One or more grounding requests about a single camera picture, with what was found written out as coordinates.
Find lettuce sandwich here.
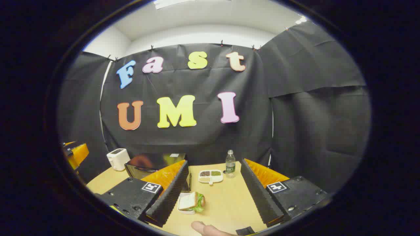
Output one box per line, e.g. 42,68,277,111
179,192,206,213

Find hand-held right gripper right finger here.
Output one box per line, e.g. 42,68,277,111
240,158,329,228

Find black backdrop cloth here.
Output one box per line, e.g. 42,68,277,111
57,21,371,194

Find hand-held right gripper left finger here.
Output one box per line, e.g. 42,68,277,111
94,160,191,228

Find clear plastic water bottle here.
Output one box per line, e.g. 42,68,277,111
225,150,236,178

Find black electric oven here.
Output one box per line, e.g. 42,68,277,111
124,152,192,192

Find white divided plate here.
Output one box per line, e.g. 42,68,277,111
198,169,224,185

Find white toaster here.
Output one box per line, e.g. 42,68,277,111
107,148,131,171

